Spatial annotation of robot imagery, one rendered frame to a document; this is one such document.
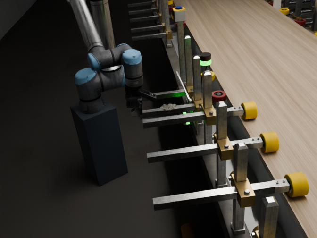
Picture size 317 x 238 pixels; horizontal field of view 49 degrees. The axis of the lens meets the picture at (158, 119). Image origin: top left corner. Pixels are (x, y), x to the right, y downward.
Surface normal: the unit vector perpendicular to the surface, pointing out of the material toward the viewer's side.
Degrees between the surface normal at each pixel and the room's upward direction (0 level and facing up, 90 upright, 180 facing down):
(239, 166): 90
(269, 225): 90
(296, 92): 0
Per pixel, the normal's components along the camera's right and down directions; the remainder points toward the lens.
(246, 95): -0.09, -0.84
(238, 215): 0.11, 0.53
